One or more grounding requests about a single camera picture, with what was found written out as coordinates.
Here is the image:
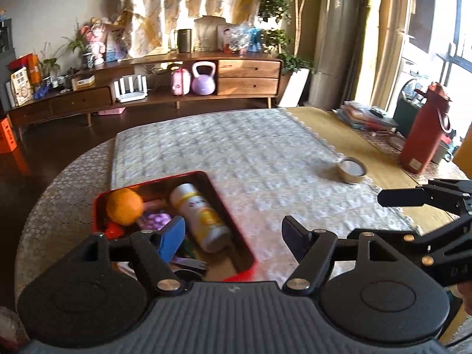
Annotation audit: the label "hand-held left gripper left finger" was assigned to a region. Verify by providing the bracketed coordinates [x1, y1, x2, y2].
[92, 216, 189, 297]

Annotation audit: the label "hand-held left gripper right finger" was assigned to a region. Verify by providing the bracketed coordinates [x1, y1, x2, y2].
[281, 216, 397, 297]

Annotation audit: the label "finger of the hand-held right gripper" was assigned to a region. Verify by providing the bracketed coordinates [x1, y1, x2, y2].
[377, 178, 472, 218]
[383, 216, 472, 268]

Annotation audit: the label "purple squishy toy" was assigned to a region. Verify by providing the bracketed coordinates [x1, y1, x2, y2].
[138, 210, 172, 233]

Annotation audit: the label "white heart sunglasses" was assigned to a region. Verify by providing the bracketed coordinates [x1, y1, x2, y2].
[170, 254, 208, 271]

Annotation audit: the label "red box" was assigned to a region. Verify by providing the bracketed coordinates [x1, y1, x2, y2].
[92, 171, 259, 283]

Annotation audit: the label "red snack packet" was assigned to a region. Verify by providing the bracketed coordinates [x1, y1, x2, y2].
[105, 223, 128, 238]

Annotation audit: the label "orange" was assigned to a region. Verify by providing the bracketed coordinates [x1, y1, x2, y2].
[106, 188, 145, 226]

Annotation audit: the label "white yellow spray bottle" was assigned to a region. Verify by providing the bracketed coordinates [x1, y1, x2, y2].
[170, 183, 231, 253]

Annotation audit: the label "tape roll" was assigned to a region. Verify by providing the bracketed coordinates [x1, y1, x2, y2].
[336, 157, 368, 184]

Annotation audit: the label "red thermos bottle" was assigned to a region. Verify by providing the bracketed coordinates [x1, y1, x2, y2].
[400, 83, 453, 174]

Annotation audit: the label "dark green chair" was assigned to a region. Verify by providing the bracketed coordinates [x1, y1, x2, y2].
[393, 79, 428, 139]

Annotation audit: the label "stack of books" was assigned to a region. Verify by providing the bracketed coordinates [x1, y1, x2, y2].
[334, 99, 401, 131]

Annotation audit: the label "white quilted tablecloth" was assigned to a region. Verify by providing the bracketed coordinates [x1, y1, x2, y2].
[15, 108, 421, 303]

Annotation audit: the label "potted plant white pot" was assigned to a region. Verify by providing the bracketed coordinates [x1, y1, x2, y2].
[278, 53, 314, 107]

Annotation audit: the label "white router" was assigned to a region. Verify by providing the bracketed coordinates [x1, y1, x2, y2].
[112, 75, 149, 103]

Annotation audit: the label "pink case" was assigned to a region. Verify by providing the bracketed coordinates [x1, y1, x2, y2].
[170, 67, 192, 96]

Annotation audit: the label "beige curtain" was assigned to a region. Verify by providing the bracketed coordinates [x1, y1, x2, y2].
[354, 0, 417, 107]

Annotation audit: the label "purple kettlebell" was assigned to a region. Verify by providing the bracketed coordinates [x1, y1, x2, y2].
[191, 61, 217, 95]

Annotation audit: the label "wooden cabinet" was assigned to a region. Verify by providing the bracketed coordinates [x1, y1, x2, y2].
[7, 53, 283, 130]

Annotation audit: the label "small white box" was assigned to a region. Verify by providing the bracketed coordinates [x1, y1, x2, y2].
[72, 75, 96, 91]

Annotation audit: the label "orange crate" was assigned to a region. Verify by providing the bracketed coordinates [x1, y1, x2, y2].
[0, 118, 19, 155]

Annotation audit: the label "black speaker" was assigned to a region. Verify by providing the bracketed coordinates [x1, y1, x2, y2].
[178, 29, 194, 53]

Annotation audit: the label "clear plastic bag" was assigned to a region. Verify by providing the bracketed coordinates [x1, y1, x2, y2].
[225, 22, 266, 53]

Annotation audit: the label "pink doll figure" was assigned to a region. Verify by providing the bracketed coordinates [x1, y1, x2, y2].
[81, 17, 107, 68]

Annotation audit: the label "small potted plant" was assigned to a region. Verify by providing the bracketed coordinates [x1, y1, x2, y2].
[63, 22, 93, 69]

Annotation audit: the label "tall leafy plant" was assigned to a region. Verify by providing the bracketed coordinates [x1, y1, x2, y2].
[258, 0, 323, 56]

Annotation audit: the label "hanging patterned blanket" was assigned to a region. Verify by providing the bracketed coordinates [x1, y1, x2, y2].
[118, 0, 266, 58]

